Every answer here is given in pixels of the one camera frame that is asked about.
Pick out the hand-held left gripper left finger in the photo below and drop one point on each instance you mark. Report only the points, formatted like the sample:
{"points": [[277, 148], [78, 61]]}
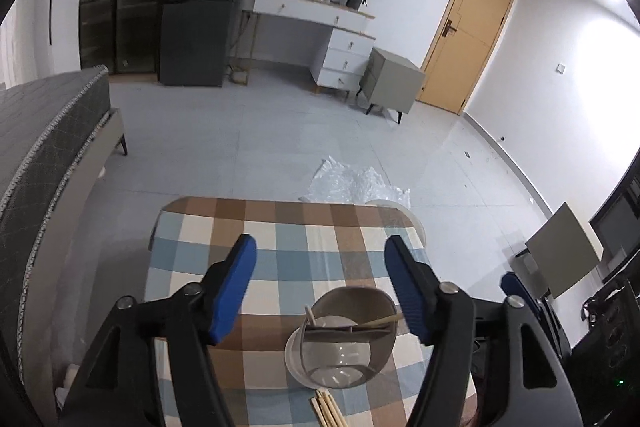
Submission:
{"points": [[235, 287]]}

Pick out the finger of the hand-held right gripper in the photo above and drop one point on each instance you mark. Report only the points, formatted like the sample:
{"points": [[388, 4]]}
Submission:
{"points": [[517, 289]]}

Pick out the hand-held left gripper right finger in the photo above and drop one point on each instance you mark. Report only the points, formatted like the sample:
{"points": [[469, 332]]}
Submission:
{"points": [[407, 292]]}

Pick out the wooden chopstick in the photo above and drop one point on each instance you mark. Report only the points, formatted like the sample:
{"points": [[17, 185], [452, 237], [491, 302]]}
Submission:
{"points": [[316, 413], [324, 409], [338, 409], [310, 316], [385, 320], [331, 409]]}

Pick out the grey white utensil holder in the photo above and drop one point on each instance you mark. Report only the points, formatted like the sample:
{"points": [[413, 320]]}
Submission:
{"points": [[350, 302]]}

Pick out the checkered tablecloth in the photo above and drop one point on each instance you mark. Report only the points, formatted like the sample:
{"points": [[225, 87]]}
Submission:
{"points": [[280, 257]]}

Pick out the beige chair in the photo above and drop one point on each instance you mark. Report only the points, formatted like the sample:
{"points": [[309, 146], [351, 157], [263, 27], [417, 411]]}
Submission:
{"points": [[565, 252]]}

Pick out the white plastic bag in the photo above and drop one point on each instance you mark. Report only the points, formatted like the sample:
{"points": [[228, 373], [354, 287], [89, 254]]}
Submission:
{"points": [[400, 207]]}

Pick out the dark framed panel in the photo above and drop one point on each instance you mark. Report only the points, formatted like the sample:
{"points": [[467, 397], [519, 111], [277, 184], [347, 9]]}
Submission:
{"points": [[617, 227]]}

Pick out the clear plastic sheet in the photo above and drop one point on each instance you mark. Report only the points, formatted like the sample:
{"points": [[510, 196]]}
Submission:
{"points": [[345, 184]]}

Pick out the grey nightstand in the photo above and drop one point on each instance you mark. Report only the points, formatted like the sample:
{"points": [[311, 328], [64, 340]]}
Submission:
{"points": [[390, 82]]}

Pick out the gold metal rack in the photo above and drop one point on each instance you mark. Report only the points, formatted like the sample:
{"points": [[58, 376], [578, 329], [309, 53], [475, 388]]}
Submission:
{"points": [[245, 67]]}

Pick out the white vanity desk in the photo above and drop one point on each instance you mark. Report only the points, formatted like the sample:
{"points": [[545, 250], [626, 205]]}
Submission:
{"points": [[340, 52]]}

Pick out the grey quilted mattress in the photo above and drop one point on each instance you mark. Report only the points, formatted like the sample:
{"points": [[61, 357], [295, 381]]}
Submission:
{"points": [[45, 122]]}

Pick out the wooden door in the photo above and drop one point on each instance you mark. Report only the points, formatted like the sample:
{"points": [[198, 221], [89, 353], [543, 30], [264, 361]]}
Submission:
{"points": [[465, 37]]}

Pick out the white wardrobe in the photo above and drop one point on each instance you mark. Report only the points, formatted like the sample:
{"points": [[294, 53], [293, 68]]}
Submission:
{"points": [[65, 7]]}

